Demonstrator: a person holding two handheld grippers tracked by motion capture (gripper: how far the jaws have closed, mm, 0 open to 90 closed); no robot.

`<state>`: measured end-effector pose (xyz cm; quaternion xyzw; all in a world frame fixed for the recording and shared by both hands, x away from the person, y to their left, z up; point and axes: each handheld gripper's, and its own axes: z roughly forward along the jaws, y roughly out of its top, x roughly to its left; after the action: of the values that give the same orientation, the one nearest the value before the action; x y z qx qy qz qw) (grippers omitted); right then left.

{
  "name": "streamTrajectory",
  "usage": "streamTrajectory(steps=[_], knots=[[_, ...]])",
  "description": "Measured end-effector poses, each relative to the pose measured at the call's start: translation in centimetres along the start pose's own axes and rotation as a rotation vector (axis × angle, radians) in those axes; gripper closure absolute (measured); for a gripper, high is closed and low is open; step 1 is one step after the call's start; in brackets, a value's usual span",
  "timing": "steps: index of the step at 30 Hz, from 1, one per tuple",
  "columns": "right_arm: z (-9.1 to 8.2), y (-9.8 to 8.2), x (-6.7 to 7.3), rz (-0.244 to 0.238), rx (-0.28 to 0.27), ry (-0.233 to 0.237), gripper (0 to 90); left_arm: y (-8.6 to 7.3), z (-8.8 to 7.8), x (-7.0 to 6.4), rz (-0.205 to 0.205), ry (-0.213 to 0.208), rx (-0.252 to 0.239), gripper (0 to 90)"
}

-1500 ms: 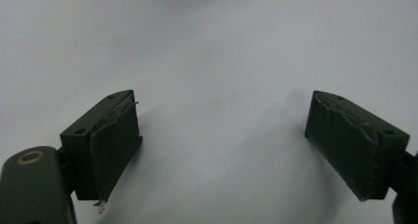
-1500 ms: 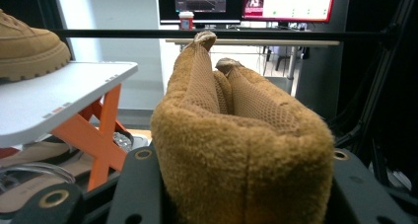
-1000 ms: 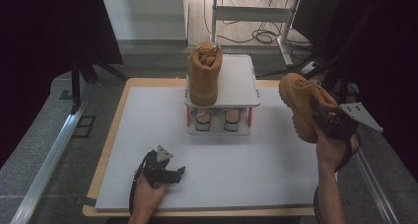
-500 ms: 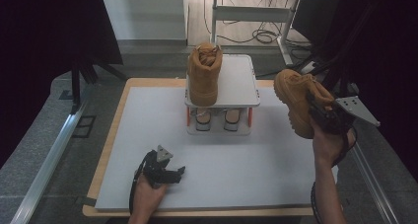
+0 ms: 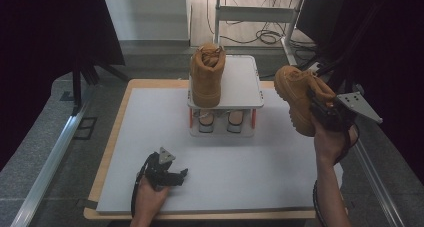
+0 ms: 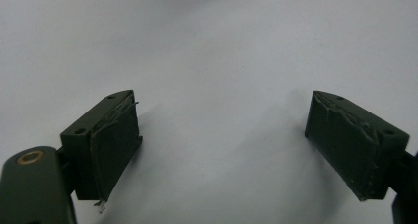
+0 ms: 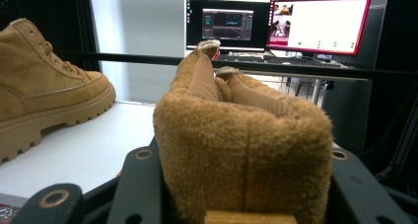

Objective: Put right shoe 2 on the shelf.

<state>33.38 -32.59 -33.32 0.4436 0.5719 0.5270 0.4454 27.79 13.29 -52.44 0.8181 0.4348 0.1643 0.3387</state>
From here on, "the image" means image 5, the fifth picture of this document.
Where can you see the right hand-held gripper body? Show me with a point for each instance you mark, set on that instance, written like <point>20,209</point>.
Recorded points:
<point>336,118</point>

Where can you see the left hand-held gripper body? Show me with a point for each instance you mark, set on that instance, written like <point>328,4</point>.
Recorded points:
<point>160,173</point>

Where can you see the tan suede boot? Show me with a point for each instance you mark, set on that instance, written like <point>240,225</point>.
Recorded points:
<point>206,83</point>
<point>293,93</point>

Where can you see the white two-tier shoe rack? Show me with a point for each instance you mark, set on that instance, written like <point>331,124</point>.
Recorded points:
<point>240,83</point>

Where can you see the person's left hand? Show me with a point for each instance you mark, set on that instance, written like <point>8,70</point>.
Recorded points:
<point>148,200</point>

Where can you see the white power strip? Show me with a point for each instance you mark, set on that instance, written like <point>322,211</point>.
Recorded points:
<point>314,65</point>

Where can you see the white foam mat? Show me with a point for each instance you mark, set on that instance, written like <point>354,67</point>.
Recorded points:
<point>216,173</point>

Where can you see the dark curtain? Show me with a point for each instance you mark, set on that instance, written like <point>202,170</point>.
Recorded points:
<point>33,53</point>
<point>393,70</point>

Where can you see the black tape strip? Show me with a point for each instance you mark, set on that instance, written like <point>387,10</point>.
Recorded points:
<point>90,204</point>

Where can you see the black tripod stand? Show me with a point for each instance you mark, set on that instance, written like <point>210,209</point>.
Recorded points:
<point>76,87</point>

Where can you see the white metal desk frame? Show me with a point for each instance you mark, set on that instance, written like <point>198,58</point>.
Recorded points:
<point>253,13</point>

